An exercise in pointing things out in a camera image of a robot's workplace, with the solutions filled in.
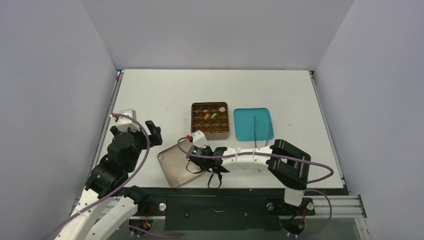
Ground teal plastic tray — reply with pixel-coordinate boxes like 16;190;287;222
233;107;274;142

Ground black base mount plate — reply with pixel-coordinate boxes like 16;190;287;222
105;187;350;232

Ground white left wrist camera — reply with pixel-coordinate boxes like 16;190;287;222
109;109;140;133

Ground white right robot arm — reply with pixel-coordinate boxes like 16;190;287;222
186;139;311;214

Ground aluminium rail frame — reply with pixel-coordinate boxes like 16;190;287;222
311;195;367;219

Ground gold tin lid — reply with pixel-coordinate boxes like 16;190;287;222
157;144;204;189

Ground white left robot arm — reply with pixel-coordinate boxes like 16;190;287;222
56;115;163;240

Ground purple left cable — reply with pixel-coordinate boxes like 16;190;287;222
39;113;152;240

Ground metal tongs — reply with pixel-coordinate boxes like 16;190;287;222
253;115;273;148

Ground gold cookie tin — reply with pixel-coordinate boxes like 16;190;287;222
190;102;230;140

